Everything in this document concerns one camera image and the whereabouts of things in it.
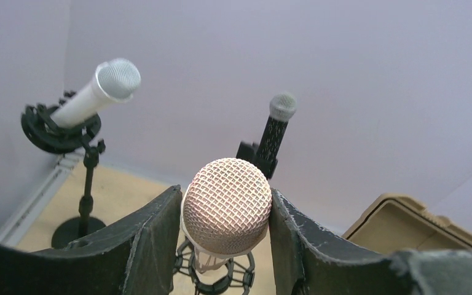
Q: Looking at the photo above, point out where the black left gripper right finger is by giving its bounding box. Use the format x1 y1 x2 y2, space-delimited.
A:
269 190 472 295

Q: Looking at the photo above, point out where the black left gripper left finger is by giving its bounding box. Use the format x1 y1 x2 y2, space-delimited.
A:
0 186 182 295

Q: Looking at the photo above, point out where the black tripod microphone stand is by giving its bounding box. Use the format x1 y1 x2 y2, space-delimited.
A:
173 239 256 295

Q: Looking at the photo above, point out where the pink rose-gold microphone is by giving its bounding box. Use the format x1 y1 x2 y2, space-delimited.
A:
180 158 272 273

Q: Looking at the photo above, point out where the black round-base stand centre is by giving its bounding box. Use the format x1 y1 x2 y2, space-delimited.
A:
236 141 278 180

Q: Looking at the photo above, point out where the black round-base stand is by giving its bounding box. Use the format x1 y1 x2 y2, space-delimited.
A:
236 141 278 180
20 91 106 249

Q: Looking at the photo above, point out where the black speckled microphone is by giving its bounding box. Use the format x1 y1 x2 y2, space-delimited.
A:
257 92 297 161

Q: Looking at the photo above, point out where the black round-base stand left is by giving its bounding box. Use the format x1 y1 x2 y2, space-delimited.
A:
20 91 106 249

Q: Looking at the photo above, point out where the white silver microphone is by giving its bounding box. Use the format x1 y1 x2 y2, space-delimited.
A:
50 58 141 128

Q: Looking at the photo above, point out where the tan plastic tool case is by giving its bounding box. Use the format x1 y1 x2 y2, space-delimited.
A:
342 193 472 254

